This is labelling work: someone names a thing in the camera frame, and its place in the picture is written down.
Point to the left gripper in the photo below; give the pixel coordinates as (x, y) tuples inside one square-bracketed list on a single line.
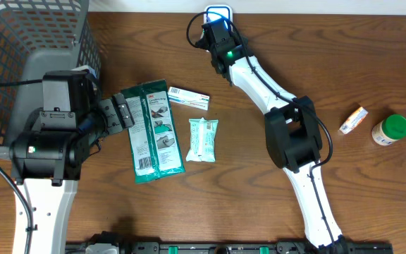
[(110, 109)]

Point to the large green box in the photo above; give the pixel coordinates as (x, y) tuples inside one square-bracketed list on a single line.
[(153, 141)]

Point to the white green box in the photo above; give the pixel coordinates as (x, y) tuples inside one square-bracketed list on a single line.
[(189, 98)]

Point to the teal snack packet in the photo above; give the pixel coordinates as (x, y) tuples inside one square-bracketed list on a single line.
[(202, 140)]

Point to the orange small box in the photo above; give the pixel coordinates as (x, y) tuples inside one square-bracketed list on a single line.
[(353, 120)]

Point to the green lid jar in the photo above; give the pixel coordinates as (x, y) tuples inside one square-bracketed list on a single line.
[(389, 130)]

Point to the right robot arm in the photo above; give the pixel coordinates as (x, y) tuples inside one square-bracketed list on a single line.
[(293, 131)]

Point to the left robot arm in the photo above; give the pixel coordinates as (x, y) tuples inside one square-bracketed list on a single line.
[(47, 159)]

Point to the grey plastic mesh basket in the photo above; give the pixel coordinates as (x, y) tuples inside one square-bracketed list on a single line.
[(37, 37)]

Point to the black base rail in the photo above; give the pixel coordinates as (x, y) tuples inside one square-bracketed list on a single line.
[(282, 247)]

